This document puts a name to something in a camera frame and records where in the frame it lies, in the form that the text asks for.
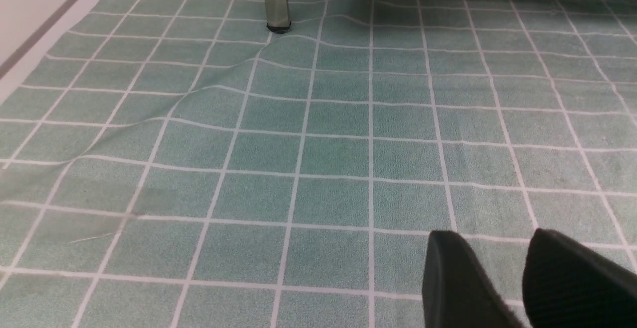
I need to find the green checked floor mat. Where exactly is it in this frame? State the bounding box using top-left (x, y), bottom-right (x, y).
top-left (0, 0), bottom-right (637, 328)

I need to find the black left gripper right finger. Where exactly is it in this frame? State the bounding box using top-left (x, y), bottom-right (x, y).
top-left (523, 228), bottom-right (637, 328)

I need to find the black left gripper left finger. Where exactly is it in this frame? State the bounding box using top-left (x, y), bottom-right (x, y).
top-left (422, 230), bottom-right (524, 328)

